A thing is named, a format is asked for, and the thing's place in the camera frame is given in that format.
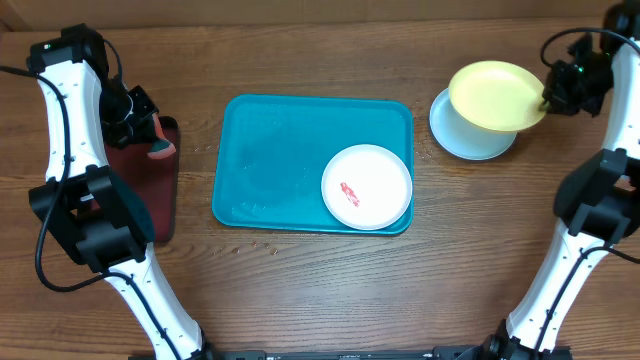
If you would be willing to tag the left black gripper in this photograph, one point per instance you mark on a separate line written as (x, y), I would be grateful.
(137, 130)

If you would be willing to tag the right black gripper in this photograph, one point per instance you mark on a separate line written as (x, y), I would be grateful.
(564, 99)

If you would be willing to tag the red and green sponge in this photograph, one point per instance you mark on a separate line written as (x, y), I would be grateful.
(161, 147)

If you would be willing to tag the yellow-green plate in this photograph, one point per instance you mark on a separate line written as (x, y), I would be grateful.
(497, 96)

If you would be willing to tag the light blue plate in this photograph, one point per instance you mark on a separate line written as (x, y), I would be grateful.
(460, 137)

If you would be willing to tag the white plate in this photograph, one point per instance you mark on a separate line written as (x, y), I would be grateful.
(366, 187)

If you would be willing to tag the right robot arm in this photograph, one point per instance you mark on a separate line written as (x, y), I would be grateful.
(597, 204)

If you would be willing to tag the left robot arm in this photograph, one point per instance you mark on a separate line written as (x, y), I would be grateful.
(95, 217)

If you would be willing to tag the black and red tray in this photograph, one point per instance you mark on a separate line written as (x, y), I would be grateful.
(153, 180)

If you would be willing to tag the teal plastic serving tray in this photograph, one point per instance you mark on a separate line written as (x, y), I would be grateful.
(274, 149)

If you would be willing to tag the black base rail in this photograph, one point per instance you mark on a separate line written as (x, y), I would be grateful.
(437, 353)

